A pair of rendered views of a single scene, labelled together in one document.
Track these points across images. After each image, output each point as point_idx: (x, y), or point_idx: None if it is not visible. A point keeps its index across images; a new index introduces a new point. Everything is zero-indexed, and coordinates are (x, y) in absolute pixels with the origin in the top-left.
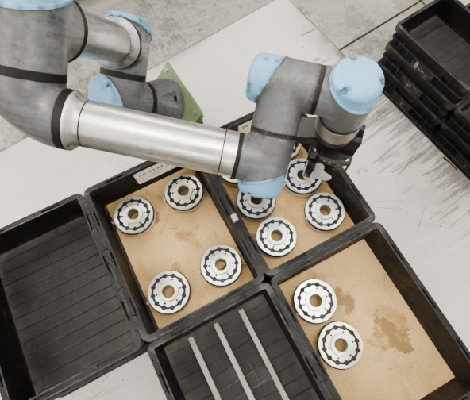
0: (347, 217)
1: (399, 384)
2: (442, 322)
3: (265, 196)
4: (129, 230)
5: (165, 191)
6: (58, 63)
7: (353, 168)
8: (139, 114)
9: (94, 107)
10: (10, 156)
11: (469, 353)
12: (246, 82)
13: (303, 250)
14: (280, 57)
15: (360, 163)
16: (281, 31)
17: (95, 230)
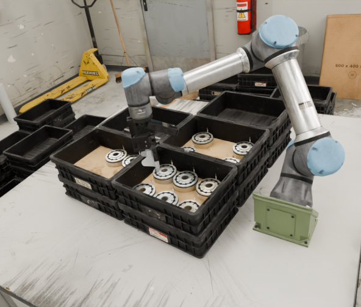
0: None
1: (86, 162)
2: (70, 163)
3: None
4: (239, 142)
5: (237, 159)
6: (253, 45)
7: (134, 267)
8: (218, 63)
9: (233, 55)
10: None
11: (57, 160)
12: (266, 292)
13: (147, 179)
14: (169, 72)
15: (130, 273)
16: None
17: (247, 123)
